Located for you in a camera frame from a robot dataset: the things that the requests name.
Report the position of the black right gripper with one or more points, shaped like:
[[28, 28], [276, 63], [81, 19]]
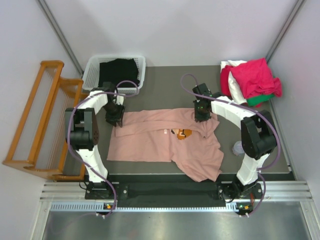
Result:
[[199, 117]]

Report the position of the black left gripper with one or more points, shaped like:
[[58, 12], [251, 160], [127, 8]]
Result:
[[114, 118]]

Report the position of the pink printed t-shirt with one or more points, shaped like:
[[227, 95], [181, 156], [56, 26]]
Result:
[[169, 135]]

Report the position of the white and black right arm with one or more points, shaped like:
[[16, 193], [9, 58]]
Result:
[[258, 134]]

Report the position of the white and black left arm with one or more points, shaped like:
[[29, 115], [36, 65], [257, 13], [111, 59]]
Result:
[[82, 132]]

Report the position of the black folded t-shirt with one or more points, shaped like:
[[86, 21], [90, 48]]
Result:
[[118, 70]]

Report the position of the white plastic basket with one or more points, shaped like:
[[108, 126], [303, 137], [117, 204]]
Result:
[[91, 73]]

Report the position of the green t-shirt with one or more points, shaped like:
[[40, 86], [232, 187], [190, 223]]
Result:
[[258, 100]]

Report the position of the magenta t-shirt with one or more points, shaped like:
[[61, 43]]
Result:
[[256, 78]]

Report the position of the wooden rack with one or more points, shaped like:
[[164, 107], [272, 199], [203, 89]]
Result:
[[39, 147]]

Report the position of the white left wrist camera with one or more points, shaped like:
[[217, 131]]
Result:
[[119, 100]]

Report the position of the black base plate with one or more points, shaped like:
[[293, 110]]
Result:
[[171, 191]]

